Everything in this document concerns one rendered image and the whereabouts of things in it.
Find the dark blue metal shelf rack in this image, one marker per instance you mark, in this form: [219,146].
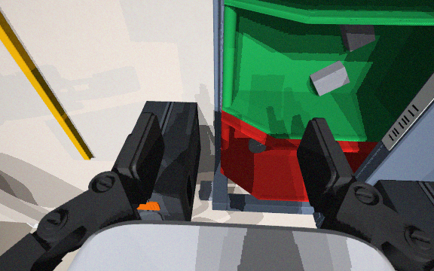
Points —
[405,152]

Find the grey disc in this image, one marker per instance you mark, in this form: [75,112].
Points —
[256,147]

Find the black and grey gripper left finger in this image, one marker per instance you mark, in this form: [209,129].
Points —
[112,197]

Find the dark grey block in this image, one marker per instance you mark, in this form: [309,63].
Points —
[356,36]

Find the dark grey case with orange latches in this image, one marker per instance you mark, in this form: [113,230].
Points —
[413,200]

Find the yellow bar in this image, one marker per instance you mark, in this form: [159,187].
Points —
[21,57]

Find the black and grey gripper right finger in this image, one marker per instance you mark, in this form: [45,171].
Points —
[355,207]

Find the grey rectangular block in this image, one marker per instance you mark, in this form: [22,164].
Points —
[330,78]

